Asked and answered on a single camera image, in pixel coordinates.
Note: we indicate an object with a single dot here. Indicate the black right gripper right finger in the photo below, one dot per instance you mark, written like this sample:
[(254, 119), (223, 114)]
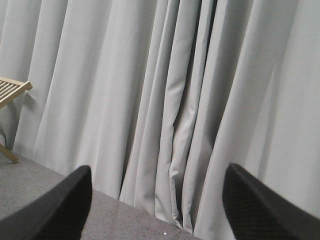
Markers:
[(255, 212)]

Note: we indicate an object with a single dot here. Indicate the wooden folding rack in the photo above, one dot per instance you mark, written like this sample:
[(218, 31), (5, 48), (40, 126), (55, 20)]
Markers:
[(9, 90)]

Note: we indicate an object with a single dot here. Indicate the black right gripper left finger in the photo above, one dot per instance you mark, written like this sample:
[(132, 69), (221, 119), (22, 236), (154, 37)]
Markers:
[(59, 214)]

